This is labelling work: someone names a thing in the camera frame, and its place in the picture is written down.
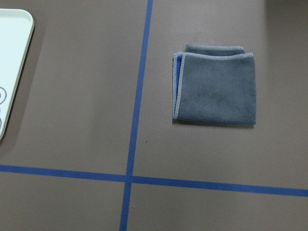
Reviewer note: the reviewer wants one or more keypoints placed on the cream bear print tray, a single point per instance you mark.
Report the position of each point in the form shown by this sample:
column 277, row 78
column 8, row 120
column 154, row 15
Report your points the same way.
column 16, row 29

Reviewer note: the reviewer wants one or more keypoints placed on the folded grey cloth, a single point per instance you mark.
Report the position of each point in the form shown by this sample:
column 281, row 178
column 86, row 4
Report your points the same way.
column 214, row 85

